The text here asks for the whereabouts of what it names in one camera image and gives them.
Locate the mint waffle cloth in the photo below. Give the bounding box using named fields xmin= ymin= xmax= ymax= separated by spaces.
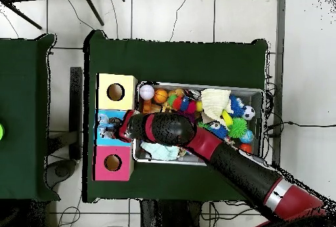
xmin=140 ymin=141 xmax=180 ymax=161

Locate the cream waffle cloth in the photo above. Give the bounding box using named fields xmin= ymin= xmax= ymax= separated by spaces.
xmin=200 ymin=88 xmax=233 ymax=123

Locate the wooden three-hole box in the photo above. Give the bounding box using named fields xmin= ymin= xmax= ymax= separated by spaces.
xmin=92 ymin=73 xmax=138 ymax=182

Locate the shallow clear mesh bin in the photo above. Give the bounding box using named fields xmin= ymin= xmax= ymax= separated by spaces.
xmin=132 ymin=81 xmax=265 ymax=167

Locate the white baseball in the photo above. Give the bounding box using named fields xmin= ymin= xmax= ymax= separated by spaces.
xmin=139 ymin=84 xmax=156 ymax=100

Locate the black floor stand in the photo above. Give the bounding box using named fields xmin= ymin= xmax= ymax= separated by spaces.
xmin=47 ymin=66 xmax=84 ymax=161

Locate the orange basketball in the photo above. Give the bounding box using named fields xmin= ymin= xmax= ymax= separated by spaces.
xmin=153 ymin=88 xmax=169 ymax=104

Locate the grey round floor base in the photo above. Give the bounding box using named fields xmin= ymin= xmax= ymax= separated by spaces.
xmin=45 ymin=158 xmax=78 ymax=190

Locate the dark green tablecloth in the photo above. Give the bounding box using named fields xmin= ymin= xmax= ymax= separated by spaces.
xmin=82 ymin=29 xmax=269 ymax=203
xmin=0 ymin=33 xmax=61 ymax=203

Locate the black folding stand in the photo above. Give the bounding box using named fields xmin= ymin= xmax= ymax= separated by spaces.
xmin=0 ymin=0 xmax=105 ymax=31

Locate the black-and-white soccer ball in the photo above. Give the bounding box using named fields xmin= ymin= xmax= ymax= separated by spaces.
xmin=241 ymin=105 xmax=256 ymax=121

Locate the grey floor strip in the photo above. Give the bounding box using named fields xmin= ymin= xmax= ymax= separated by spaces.
xmin=270 ymin=0 xmax=287 ymax=166

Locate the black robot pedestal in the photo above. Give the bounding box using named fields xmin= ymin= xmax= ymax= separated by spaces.
xmin=140 ymin=199 xmax=203 ymax=227

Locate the black power cable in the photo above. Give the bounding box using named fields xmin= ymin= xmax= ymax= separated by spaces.
xmin=266 ymin=120 xmax=336 ymax=137

